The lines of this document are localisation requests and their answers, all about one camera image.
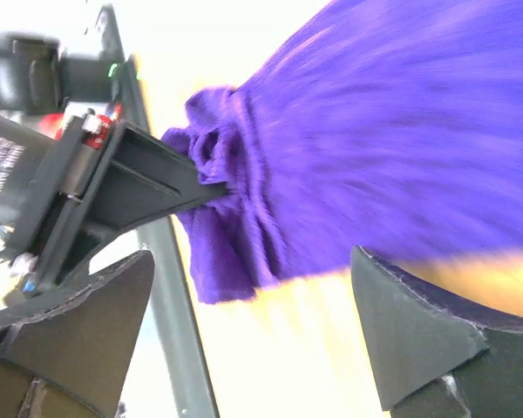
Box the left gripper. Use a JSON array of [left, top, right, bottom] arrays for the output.
[[0, 114, 226, 292]]

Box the purple towel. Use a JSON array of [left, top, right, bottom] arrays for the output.
[[163, 1, 523, 304]]

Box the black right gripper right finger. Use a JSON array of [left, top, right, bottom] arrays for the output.
[[351, 247, 523, 418]]

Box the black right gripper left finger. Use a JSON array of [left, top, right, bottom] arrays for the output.
[[0, 251, 154, 417]]

